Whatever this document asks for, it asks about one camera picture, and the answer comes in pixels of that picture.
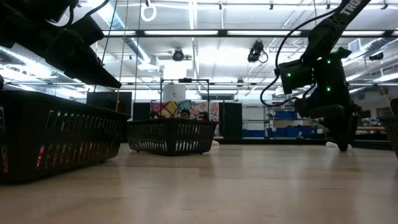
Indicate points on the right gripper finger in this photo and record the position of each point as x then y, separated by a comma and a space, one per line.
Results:
340, 133
354, 126

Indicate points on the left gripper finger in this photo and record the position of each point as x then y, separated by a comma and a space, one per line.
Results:
93, 74

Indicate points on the small white ghost figure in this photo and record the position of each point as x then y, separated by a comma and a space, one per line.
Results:
331, 144
214, 143

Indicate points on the black slotted plastic basket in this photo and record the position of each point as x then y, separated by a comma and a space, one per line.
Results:
31, 105
171, 124

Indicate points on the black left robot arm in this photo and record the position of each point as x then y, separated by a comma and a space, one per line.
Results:
31, 7

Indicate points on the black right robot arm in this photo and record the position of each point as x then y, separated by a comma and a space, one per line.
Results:
335, 25

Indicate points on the black monitor screen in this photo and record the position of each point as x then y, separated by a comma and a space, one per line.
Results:
105, 101

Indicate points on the shelf with blue bins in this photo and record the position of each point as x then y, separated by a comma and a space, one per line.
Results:
286, 132

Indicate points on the black upright panel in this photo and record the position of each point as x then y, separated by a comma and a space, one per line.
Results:
230, 119
141, 111

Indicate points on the white cylinder tank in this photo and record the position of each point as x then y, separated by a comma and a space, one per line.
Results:
174, 92

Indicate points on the colourful items in basket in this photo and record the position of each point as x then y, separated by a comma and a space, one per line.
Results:
171, 107

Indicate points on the round black ceiling fixture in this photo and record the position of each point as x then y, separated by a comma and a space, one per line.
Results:
178, 55

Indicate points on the person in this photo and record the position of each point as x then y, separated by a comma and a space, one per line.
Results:
185, 114
202, 116

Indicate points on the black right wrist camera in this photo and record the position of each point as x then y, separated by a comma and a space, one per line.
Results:
295, 76

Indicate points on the black ceiling camera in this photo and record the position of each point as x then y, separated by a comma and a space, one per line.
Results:
255, 51

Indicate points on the black metal rack frame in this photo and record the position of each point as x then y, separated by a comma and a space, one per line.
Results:
185, 80

